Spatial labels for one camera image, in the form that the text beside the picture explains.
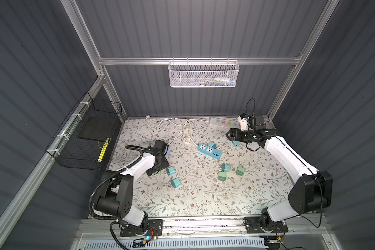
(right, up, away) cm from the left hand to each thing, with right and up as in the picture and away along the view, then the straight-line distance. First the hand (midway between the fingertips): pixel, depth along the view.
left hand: (159, 167), depth 91 cm
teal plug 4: (+40, -1, +1) cm, 40 cm away
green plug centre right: (+48, -2, 0) cm, 48 cm away
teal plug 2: (+6, -2, +1) cm, 7 cm away
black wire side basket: (-34, +13, -24) cm, 44 cm away
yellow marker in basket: (-21, +13, -21) cm, 32 cm away
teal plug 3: (+10, -8, -4) cm, 14 cm away
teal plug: (+49, +13, +12) cm, 52 cm away
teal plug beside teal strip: (+33, +12, +12) cm, 37 cm away
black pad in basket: (-27, +23, -17) cm, 39 cm away
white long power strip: (+47, +27, +23) cm, 59 cm away
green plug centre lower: (+37, -5, -2) cm, 37 cm away
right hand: (+43, +19, -5) cm, 47 cm away
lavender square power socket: (+4, +7, +11) cm, 14 cm away
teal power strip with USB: (+28, +10, +9) cm, 31 cm away
